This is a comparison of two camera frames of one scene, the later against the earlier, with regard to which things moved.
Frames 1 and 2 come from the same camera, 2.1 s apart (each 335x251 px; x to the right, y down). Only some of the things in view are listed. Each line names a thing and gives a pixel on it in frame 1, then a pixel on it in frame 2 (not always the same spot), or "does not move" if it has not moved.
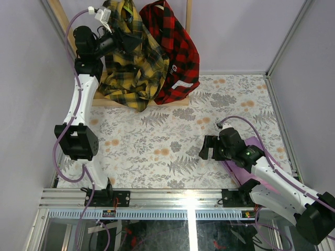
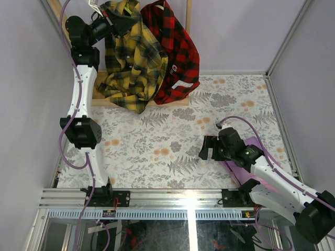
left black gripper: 121,40 → 115,23
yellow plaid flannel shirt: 135,73 does not move
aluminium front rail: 68,204 does not move
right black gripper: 210,141 does not move
